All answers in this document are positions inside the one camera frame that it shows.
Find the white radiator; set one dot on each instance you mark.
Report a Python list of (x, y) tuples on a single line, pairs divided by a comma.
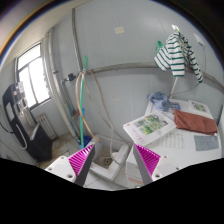
[(44, 122)]

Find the green white striped shirt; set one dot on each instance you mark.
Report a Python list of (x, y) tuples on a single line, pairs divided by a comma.
[(176, 54)]

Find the white washing machine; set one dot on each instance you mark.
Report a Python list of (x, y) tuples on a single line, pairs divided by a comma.
[(179, 144)]

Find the grey horizontal wall pipe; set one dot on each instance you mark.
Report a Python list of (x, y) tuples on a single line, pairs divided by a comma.
[(141, 65)]

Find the grey printed paper sheet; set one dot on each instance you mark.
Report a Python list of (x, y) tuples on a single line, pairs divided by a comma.
[(206, 143)]

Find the brown folded towel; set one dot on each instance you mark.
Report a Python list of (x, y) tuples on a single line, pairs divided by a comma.
[(194, 123)]

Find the black water dispenser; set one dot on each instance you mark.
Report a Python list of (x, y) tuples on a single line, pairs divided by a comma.
[(28, 132)]

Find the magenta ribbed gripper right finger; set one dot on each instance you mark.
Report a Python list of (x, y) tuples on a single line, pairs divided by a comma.
[(152, 166)]

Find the white wall socket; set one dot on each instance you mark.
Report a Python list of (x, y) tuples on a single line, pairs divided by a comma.
[(119, 30)]

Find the illustrated open book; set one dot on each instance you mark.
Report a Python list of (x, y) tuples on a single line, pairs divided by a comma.
[(149, 128)]

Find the window with white frame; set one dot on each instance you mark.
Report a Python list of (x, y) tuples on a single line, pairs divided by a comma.
[(30, 71)]

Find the white squat toilet pan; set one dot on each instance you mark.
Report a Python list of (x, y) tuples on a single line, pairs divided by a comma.
[(107, 164)]

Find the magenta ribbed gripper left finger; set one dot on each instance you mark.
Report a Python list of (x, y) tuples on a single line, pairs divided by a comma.
[(75, 167)]

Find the blue crumpled cloth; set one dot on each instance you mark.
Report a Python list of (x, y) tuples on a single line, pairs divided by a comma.
[(160, 100)]

